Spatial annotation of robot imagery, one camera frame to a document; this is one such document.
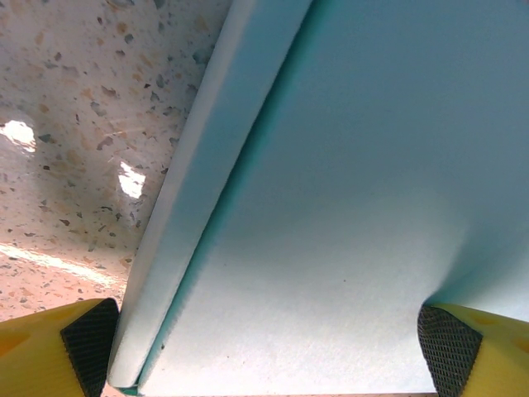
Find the teal paper box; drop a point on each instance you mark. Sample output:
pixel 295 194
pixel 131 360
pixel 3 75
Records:
pixel 330 165

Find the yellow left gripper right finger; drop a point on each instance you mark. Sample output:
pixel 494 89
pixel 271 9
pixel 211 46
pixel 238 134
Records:
pixel 496 355

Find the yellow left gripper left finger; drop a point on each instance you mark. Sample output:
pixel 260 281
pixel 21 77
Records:
pixel 37 355

